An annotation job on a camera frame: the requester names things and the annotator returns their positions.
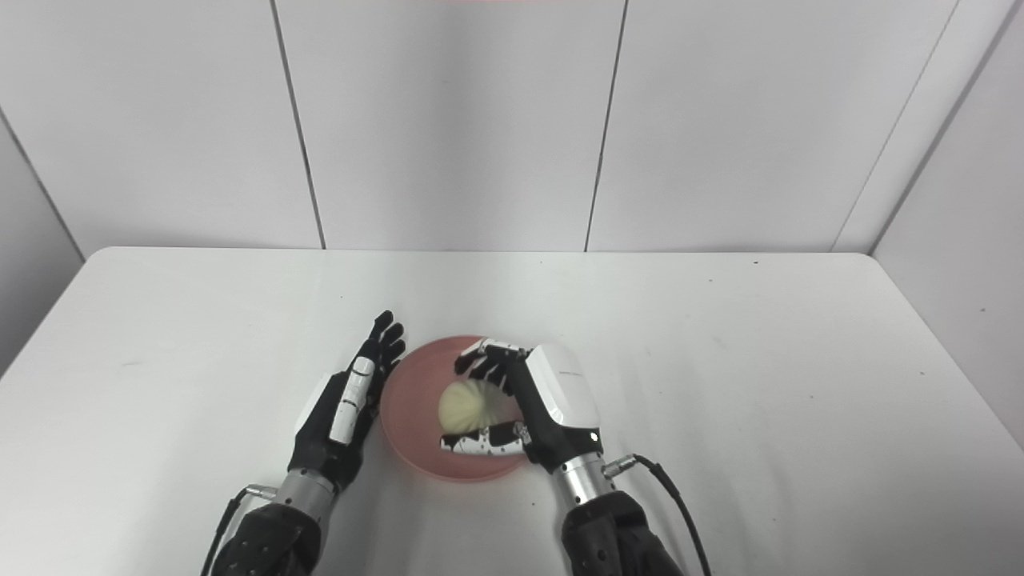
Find cream steamed bun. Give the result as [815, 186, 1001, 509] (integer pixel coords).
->
[437, 379, 505, 434]

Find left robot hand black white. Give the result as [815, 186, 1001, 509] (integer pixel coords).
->
[287, 310, 407, 493]

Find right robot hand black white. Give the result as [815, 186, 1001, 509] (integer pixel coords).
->
[440, 338, 603, 474]

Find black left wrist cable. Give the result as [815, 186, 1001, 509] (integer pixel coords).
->
[200, 484, 278, 576]

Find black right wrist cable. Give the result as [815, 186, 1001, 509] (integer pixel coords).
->
[602, 454, 713, 576]

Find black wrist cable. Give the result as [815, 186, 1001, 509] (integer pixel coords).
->
[200, 484, 278, 576]
[602, 454, 713, 576]

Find pink round plate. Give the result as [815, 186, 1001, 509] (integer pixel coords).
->
[380, 335, 534, 483]

